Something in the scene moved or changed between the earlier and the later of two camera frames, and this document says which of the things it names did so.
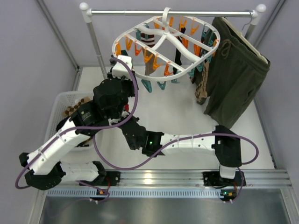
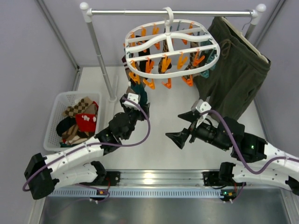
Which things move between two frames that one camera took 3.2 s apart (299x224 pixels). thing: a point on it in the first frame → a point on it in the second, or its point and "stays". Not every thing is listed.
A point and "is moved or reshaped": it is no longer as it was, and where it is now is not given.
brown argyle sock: (196, 79) → (190, 63)
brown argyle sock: (201, 92) → (165, 48)
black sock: (178, 59) → (143, 63)
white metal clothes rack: (87, 14) stays
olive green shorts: (235, 71) stays
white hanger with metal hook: (228, 21) stays
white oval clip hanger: (162, 46) is moved or reshaped
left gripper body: (130, 85) → (142, 112)
